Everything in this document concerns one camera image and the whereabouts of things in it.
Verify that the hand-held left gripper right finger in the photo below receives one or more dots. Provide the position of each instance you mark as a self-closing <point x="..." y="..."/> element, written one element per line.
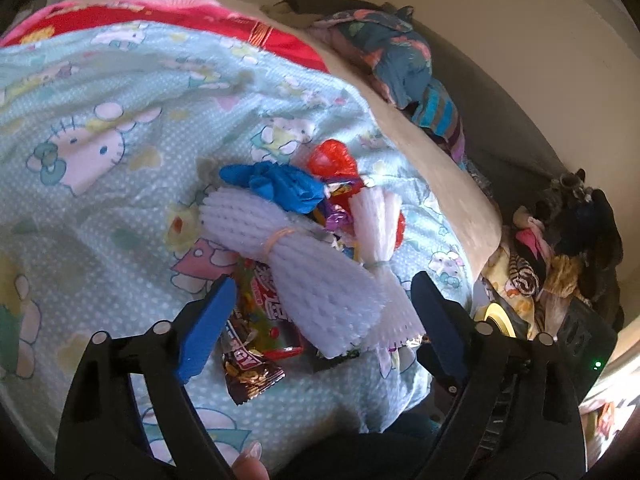
<point x="440" y="332"/>

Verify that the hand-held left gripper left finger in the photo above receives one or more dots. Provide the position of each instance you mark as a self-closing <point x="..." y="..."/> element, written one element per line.
<point x="205" y="332"/>

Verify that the yellow trash bin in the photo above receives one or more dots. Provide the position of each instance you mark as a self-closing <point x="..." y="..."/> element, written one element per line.
<point x="497" y="312"/>

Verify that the brown snack wrapper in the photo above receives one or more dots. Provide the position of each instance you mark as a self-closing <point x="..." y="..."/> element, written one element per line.
<point x="250" y="375"/>

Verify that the red snack packet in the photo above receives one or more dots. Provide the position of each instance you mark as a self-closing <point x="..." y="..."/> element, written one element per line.
<point x="265" y="305"/>

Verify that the large white foam net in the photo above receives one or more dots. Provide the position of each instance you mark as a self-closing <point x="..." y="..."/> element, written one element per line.
<point x="295" y="280"/>

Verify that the dark green wrapper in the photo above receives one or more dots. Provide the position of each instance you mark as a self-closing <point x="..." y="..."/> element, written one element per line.
<point x="332" y="362"/>

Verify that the small red wrapper scrap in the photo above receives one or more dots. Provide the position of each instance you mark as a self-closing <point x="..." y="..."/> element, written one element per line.
<point x="400" y="227"/>

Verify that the small white foam net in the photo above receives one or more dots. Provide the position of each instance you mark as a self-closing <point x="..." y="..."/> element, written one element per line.
<point x="375" y="225"/>

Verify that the purple orange snack wrapper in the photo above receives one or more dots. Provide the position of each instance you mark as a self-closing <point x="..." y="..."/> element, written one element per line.
<point x="337" y="220"/>

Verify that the blue plastic bag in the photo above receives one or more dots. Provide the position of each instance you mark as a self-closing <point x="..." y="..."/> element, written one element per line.
<point x="280" y="185"/>

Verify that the red plastic wrapper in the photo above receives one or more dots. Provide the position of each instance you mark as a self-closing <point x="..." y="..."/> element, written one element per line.
<point x="332" y="160"/>

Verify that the person's left hand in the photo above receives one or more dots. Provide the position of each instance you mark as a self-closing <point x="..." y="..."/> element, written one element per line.
<point x="250" y="467"/>

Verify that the mustard fuzzy cloth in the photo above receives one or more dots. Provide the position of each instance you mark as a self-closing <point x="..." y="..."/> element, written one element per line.
<point x="565" y="272"/>

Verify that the orange printed laundry basket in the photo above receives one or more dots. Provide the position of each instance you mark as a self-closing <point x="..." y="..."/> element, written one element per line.
<point x="607" y="417"/>

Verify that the yellow cartoon blanket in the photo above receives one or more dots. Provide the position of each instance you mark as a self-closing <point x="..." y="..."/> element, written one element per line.
<point x="500" y="265"/>

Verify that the brown striped knit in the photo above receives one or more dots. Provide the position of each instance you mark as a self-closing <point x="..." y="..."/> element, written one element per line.
<point x="524" y="275"/>

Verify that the pink cloth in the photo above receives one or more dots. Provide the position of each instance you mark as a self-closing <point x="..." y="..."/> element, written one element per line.
<point x="530" y="240"/>

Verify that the dark fluffy clothes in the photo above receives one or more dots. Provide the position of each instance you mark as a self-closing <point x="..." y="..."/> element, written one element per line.
<point x="590" y="225"/>

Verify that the beige mattress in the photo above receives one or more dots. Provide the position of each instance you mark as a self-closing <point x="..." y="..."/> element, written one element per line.
<point x="450" y="185"/>

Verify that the cat printed blue blanket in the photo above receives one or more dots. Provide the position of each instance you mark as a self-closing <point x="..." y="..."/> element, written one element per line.
<point x="100" y="210"/>

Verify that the dark patterned cloth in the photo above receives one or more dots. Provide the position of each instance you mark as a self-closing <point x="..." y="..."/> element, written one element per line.
<point x="475" y="175"/>

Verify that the striped cloth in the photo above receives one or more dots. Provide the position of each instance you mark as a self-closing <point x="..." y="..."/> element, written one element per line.
<point x="440" y="110"/>

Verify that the blue floral cloth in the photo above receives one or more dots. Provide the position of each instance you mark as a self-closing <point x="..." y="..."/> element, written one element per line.
<point x="400" y="60"/>

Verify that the red blanket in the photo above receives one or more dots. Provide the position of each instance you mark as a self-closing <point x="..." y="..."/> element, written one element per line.
<point x="200" y="17"/>

